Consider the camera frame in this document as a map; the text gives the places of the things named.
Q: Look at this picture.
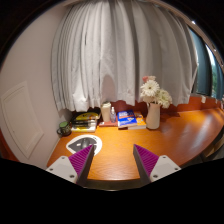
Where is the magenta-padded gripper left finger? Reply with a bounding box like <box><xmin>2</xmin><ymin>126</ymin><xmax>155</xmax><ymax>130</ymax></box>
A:
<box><xmin>45</xmin><ymin>143</ymin><xmax>95</xmax><ymax>185</ymax></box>

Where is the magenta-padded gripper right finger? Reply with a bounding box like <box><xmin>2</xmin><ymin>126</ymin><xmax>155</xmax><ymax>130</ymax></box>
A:
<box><xmin>132</xmin><ymin>143</ymin><xmax>182</xmax><ymax>186</ymax></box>

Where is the white and grey mouse pad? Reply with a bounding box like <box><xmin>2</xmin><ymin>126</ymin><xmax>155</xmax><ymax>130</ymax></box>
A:
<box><xmin>65</xmin><ymin>134</ymin><xmax>103</xmax><ymax>157</ymax></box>

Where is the dark mug with green inside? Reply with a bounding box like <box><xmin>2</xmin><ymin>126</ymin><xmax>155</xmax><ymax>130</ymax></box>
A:
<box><xmin>56</xmin><ymin>120</ymin><xmax>72</xmax><ymax>137</ymax></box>

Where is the black spine book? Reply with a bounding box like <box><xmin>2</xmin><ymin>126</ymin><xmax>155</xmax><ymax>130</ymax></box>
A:
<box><xmin>71</xmin><ymin>118</ymin><xmax>99</xmax><ymax>125</ymax></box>
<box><xmin>71</xmin><ymin>122</ymin><xmax>98</xmax><ymax>129</ymax></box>

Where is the orange cover book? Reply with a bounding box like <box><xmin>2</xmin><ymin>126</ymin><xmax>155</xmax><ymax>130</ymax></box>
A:
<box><xmin>127</xmin><ymin>114</ymin><xmax>148</xmax><ymax>131</ymax></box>

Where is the cream ceramic jug vase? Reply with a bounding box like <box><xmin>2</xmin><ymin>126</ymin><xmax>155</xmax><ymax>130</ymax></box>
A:
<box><xmin>145</xmin><ymin>102</ymin><xmax>162</xmax><ymax>130</ymax></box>

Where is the yellow cover book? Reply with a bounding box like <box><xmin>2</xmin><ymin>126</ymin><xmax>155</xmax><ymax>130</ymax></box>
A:
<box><xmin>74</xmin><ymin>112</ymin><xmax>100</xmax><ymax>122</ymax></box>

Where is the blue cover book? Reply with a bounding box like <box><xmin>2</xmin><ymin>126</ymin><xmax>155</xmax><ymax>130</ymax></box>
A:
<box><xmin>116</xmin><ymin>110</ymin><xmax>139</xmax><ymax>129</ymax></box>

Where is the red-brown flat book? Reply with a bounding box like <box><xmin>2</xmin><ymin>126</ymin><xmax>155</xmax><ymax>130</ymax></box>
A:
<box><xmin>98</xmin><ymin>119</ymin><xmax>119</xmax><ymax>128</ymax></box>

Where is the clear spray bottle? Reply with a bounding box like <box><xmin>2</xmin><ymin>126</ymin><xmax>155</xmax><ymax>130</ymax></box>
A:
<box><xmin>110</xmin><ymin>106</ymin><xmax>117</xmax><ymax>123</ymax></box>

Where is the white flower bouquet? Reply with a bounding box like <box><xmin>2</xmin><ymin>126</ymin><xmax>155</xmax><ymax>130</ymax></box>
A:
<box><xmin>139</xmin><ymin>75</ymin><xmax>173</xmax><ymax>109</ymax></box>

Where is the dark glass window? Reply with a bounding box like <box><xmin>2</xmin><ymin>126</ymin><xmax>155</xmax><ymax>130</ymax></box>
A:
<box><xmin>188</xmin><ymin>26</ymin><xmax>224</xmax><ymax>101</ymax></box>

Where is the white curtain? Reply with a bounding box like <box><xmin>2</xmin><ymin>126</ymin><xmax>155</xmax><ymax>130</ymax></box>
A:
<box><xmin>50</xmin><ymin>0</ymin><xmax>199</xmax><ymax>113</ymax></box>

